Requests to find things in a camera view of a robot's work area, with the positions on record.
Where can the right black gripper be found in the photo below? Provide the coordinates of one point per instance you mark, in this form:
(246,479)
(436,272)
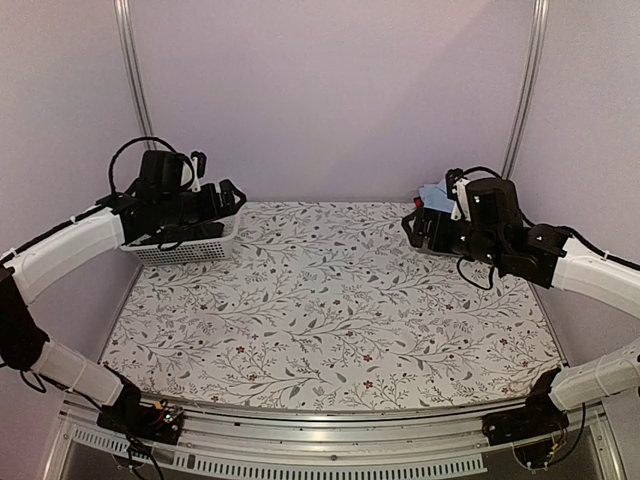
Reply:
(438,240)

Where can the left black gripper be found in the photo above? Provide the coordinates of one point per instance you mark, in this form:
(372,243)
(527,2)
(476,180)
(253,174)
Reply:
(213,210)

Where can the black pinstriped long sleeve shirt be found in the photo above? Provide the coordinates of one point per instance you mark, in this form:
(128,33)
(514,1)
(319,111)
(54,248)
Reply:
(178,235)

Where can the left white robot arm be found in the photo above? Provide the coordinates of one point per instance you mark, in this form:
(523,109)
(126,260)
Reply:
(166,206)

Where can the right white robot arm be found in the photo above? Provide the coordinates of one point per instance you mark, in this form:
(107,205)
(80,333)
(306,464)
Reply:
(481,221)

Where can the light blue folded shirt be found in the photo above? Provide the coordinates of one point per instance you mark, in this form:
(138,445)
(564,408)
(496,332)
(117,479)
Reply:
(435,197)

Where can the white plastic basket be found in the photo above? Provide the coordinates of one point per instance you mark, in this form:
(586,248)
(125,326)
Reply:
(192,251)

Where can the floral patterned table mat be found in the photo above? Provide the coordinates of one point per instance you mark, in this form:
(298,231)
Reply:
(326,307)

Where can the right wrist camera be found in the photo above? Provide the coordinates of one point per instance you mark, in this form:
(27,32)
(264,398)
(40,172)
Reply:
(456,183)

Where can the left aluminium frame post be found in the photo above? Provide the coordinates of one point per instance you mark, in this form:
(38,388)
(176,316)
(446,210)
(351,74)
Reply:
(131,64)

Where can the aluminium frame post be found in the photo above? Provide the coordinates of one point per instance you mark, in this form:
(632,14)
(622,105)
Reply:
(131,64)
(532,67)

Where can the aluminium front rail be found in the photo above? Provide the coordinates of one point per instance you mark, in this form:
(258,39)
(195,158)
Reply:
(222,442)

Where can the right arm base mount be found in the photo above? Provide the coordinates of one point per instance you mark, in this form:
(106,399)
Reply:
(525,425)

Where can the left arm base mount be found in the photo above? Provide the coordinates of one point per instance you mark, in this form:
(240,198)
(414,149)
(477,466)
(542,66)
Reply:
(160,422)

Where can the right aluminium frame post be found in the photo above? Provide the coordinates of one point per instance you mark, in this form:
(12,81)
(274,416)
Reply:
(532,67)

